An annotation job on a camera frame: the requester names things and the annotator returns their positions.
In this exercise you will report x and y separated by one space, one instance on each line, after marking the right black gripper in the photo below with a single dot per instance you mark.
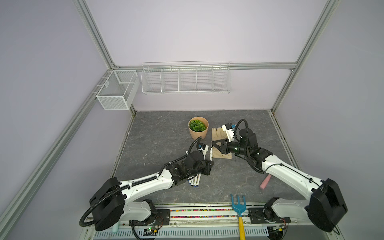
222 148

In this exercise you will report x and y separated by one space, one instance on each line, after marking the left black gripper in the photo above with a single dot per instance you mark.
207 166

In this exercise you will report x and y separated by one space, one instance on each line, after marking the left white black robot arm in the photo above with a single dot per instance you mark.
121 199

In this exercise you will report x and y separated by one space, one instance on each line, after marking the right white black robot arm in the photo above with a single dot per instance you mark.
323 202

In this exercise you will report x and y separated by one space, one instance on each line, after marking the beige plant pot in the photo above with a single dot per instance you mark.
196 135

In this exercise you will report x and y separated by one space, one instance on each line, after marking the green artificial plant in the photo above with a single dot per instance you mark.
197 126

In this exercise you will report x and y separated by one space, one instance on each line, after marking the pink chalk block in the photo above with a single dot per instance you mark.
265 182

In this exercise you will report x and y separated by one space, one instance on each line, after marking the small white mesh basket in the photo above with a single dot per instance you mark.
119 90

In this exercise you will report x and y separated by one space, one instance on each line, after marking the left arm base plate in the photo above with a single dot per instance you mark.
160 218

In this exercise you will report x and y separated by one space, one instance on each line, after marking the teal garden fork yellow handle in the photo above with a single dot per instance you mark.
240 207

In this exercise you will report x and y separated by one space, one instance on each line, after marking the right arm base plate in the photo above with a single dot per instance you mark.
261 215

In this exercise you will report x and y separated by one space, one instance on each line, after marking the long white wire shelf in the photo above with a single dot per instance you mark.
186 78

